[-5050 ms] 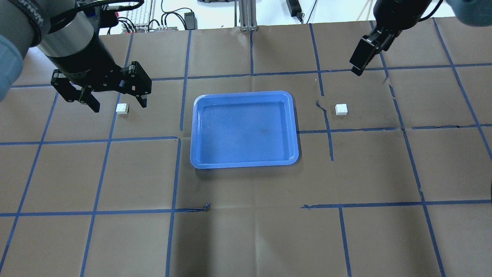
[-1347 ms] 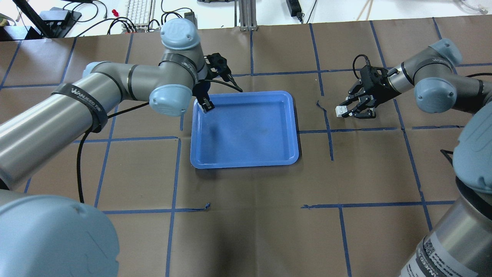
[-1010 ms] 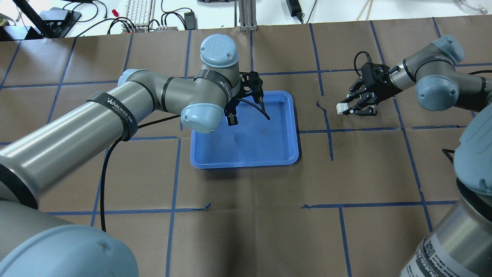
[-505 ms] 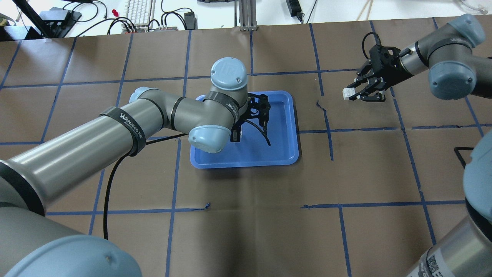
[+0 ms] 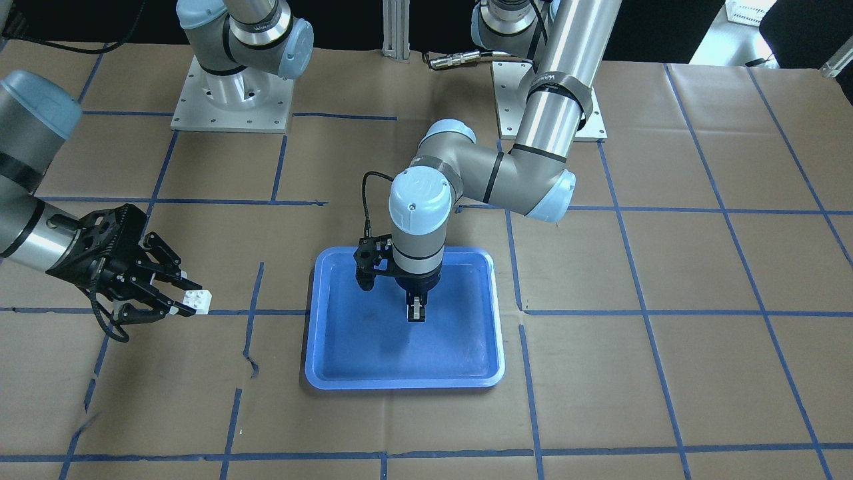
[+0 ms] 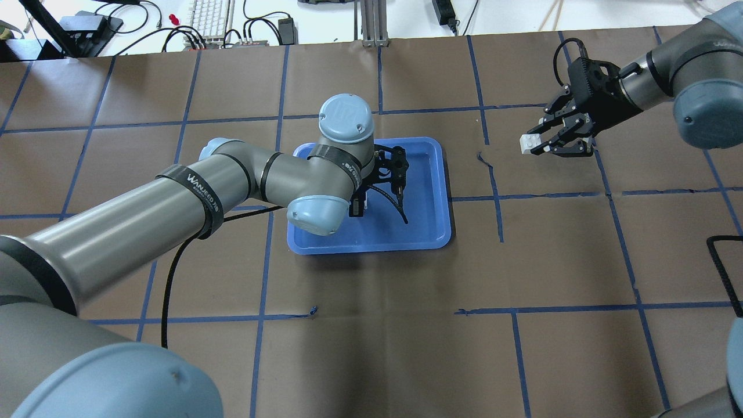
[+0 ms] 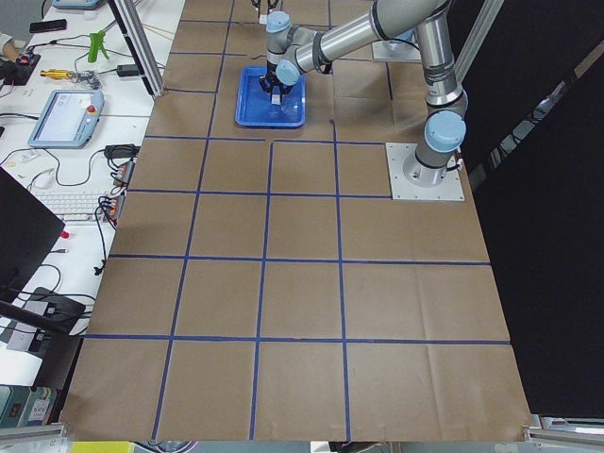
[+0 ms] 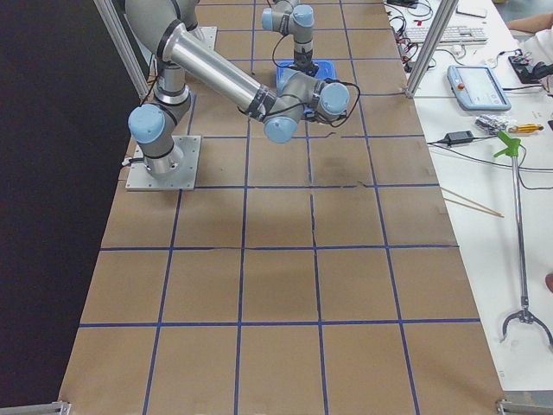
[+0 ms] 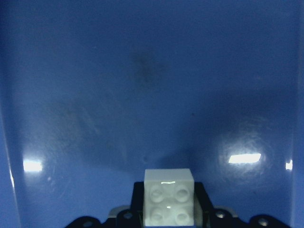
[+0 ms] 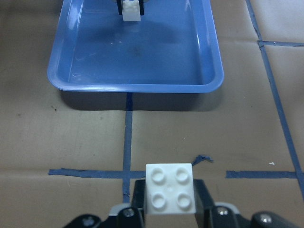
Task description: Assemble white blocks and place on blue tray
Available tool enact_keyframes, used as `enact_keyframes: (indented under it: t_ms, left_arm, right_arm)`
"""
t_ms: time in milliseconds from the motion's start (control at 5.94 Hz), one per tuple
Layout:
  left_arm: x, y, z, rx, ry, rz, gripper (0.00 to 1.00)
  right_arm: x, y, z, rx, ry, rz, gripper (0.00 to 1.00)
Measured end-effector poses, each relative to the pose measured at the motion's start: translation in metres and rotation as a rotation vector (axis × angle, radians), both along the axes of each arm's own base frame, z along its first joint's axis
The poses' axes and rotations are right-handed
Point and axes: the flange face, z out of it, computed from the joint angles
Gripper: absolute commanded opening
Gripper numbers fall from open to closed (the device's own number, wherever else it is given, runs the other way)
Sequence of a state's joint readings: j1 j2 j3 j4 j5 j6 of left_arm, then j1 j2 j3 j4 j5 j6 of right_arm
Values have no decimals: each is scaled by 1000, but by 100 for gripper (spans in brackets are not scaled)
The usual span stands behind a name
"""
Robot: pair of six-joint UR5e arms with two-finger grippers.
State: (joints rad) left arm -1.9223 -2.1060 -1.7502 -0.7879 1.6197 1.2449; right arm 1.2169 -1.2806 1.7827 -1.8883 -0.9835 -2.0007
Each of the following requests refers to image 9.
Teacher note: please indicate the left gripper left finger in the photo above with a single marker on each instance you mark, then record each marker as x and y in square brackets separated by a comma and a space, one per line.
[131, 217]

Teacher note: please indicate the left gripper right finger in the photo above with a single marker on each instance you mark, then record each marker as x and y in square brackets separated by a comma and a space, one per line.
[206, 215]

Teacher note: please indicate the white block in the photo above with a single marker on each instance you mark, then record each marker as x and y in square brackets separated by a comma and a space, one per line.
[168, 198]

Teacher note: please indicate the blue plastic tray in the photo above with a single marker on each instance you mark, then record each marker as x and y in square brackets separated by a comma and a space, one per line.
[94, 92]

